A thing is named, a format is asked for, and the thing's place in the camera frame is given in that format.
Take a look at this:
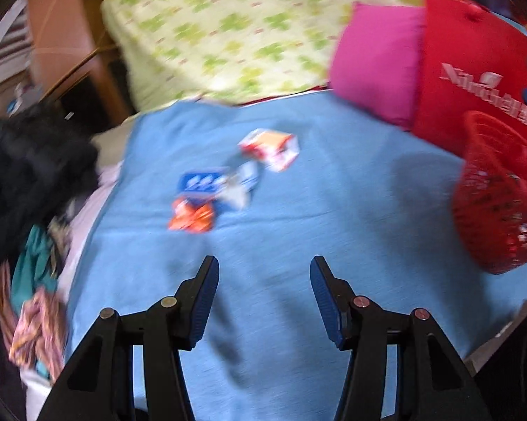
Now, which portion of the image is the small blue box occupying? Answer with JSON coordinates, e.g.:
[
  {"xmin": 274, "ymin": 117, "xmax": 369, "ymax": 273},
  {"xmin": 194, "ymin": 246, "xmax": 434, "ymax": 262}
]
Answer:
[{"xmin": 176, "ymin": 167, "xmax": 229, "ymax": 205}]

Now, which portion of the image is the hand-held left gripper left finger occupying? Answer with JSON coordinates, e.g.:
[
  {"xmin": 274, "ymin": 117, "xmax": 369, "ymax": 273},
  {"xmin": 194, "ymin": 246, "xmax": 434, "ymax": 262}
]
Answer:
[{"xmin": 35, "ymin": 255, "xmax": 220, "ymax": 421}]

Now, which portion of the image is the orange plastic wrapper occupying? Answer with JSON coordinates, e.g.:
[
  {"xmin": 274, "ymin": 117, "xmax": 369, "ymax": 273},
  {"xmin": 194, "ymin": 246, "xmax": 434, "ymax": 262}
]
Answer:
[{"xmin": 167, "ymin": 197, "xmax": 215, "ymax": 232}]

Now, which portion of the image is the red mesh basket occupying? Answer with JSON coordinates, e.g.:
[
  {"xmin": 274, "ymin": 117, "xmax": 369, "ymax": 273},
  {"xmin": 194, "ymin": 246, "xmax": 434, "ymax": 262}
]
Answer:
[{"xmin": 452, "ymin": 112, "xmax": 527, "ymax": 275}]

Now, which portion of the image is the white and orange box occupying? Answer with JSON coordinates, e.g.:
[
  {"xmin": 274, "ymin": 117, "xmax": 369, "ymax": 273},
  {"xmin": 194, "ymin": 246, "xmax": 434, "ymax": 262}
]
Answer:
[{"xmin": 238, "ymin": 128, "xmax": 300, "ymax": 173}]

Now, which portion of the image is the pink pillow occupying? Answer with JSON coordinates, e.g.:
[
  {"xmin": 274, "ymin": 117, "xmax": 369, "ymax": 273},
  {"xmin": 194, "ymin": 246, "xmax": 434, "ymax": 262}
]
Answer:
[{"xmin": 329, "ymin": 2, "xmax": 426, "ymax": 130}]

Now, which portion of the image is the white bed sheet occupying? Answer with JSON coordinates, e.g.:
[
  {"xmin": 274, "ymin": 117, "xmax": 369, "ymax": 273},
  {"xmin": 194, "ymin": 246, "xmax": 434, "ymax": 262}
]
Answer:
[{"xmin": 66, "ymin": 160, "xmax": 124, "ymax": 281}]

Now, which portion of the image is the black fuzzy coat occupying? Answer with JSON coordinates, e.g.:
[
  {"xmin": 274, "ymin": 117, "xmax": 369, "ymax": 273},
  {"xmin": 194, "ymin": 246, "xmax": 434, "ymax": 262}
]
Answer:
[{"xmin": 0, "ymin": 105, "xmax": 100, "ymax": 264}]

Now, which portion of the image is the red paper bag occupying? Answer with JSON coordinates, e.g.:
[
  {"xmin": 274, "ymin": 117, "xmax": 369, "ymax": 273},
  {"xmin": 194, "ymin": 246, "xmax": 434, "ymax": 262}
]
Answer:
[{"xmin": 412, "ymin": 0, "xmax": 527, "ymax": 159}]

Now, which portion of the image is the teal cloth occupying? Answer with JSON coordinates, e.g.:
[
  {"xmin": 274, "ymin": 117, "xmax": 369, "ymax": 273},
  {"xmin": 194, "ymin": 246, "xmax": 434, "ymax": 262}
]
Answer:
[{"xmin": 11, "ymin": 223, "xmax": 60, "ymax": 294}]

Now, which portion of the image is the green clover print sheet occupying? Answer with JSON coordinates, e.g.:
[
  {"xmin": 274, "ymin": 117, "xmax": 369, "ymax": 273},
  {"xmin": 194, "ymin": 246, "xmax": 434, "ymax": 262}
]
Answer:
[{"xmin": 101, "ymin": 0, "xmax": 466, "ymax": 106}]

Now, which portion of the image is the striped cloth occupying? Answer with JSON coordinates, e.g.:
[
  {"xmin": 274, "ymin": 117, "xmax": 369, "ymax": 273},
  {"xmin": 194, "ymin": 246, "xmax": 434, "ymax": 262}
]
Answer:
[{"xmin": 0, "ymin": 263, "xmax": 69, "ymax": 378}]

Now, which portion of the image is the long white box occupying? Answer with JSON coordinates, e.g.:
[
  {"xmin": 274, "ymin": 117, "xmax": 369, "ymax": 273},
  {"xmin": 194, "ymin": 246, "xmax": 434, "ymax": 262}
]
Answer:
[{"xmin": 222, "ymin": 160, "xmax": 262, "ymax": 209}]

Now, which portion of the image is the dark wooden cabinet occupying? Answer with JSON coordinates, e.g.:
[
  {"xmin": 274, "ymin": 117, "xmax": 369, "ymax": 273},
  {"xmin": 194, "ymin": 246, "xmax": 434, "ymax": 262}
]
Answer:
[{"xmin": 59, "ymin": 59, "xmax": 128, "ymax": 134}]

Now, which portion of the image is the blue blanket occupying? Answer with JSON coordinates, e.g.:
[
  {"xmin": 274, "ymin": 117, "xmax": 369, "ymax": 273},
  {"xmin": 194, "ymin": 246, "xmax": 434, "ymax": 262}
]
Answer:
[{"xmin": 66, "ymin": 92, "xmax": 527, "ymax": 421}]

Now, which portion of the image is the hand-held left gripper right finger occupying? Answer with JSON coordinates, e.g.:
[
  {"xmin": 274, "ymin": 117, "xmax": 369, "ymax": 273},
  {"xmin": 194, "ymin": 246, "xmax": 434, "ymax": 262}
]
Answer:
[{"xmin": 309, "ymin": 255, "xmax": 494, "ymax": 421}]

